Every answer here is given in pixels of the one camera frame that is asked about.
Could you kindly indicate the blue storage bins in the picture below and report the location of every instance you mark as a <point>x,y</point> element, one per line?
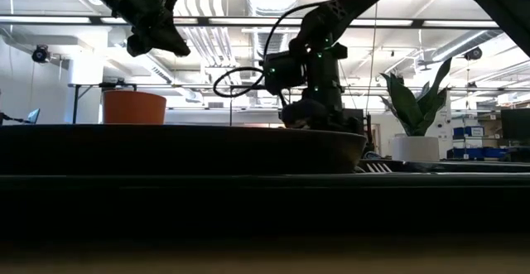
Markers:
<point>476,153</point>

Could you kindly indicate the dark grey round plate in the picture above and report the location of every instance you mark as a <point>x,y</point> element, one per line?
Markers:
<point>186,150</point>

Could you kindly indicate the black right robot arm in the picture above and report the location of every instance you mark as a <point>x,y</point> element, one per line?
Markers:
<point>497,1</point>

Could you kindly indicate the beige table mat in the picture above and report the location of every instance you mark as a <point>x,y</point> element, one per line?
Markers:
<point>265,261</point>

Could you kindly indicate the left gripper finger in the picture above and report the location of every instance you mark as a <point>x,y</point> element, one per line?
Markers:
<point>165,47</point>
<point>176,38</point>

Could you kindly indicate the black monitor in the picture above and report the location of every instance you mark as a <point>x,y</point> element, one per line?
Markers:
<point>515,123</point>
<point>354,113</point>

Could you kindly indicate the green plant in white pot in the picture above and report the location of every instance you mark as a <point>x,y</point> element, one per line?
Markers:
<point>416,150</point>

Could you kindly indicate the black ceiling spotlight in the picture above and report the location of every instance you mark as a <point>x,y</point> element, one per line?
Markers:
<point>473,54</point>
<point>41,54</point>

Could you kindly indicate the red plastic cup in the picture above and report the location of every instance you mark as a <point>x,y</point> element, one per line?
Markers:
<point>134,108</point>

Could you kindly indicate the dark green tray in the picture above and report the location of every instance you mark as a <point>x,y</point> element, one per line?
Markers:
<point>265,203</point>

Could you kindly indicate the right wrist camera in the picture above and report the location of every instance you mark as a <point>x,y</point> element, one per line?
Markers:
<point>285,73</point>

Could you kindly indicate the tilted monitor on arm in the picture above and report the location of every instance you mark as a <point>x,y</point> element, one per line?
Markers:
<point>34,116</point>

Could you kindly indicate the black background rig frame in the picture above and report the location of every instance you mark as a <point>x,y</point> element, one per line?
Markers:
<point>75,108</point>
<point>231,112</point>

